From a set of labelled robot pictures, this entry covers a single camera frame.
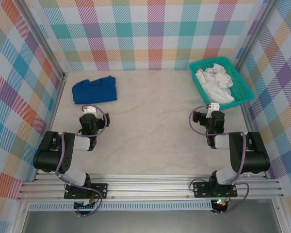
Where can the blue t-shirt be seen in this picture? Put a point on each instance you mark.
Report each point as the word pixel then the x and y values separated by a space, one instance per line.
pixel 94 89

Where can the white printed t-shirt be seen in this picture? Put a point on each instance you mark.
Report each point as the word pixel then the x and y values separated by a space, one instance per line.
pixel 215 82

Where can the teal plastic basket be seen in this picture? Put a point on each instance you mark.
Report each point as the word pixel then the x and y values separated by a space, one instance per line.
pixel 242 87

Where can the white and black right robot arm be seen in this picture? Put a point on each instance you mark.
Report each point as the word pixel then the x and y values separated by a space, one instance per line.
pixel 254 157

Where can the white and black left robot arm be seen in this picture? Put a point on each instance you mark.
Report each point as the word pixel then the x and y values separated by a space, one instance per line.
pixel 48 157

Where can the small controller circuit board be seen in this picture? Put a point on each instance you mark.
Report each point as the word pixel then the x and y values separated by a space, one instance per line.
pixel 86 206
pixel 220 203

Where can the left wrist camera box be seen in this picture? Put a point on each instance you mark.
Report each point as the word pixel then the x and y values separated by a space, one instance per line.
pixel 89 109

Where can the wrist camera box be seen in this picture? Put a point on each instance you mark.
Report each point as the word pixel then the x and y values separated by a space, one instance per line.
pixel 213 106
pixel 89 109

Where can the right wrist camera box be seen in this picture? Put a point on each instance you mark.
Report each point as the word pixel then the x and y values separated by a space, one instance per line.
pixel 213 106

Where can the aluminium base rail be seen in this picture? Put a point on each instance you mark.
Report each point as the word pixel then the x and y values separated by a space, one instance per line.
pixel 148 187

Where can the aluminium frame post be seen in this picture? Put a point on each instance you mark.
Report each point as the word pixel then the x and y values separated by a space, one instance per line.
pixel 254 34
pixel 42 38

